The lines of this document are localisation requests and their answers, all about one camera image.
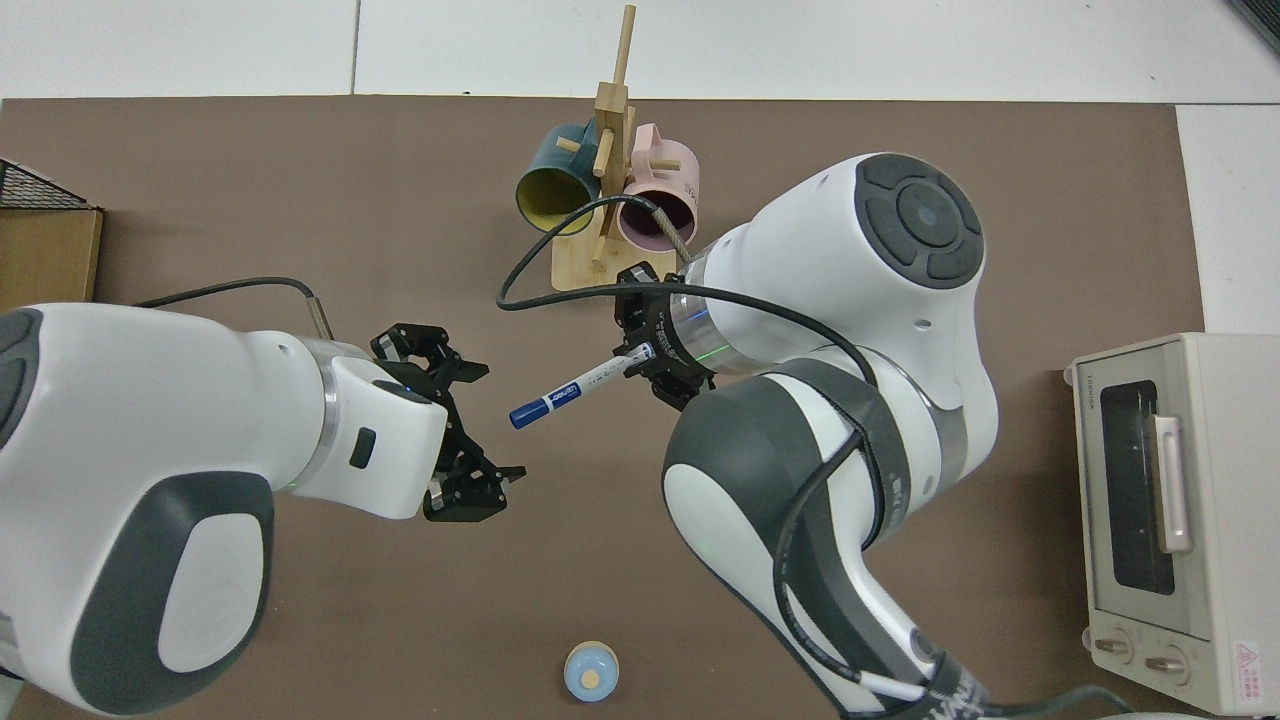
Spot pink cup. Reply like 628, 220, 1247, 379
617, 123, 699, 252

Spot wooden cup stand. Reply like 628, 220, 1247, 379
551, 5, 661, 293

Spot teal cup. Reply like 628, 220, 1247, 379
515, 122, 604, 237

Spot brown table cloth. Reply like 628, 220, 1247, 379
0, 95, 1206, 720

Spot blue and white marker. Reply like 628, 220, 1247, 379
509, 343, 656, 431

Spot pale toaster oven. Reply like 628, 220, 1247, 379
1063, 332, 1280, 717

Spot small blue round bell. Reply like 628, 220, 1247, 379
564, 641, 620, 703

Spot wire basket with wooden floor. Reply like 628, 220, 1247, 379
0, 158, 105, 313

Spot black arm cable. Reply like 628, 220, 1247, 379
135, 277, 336, 341
497, 195, 931, 701

